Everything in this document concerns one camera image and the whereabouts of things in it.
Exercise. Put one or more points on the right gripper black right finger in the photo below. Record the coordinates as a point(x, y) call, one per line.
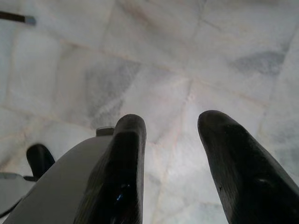
point(243, 172)

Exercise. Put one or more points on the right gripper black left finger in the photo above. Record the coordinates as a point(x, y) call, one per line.
point(121, 168)

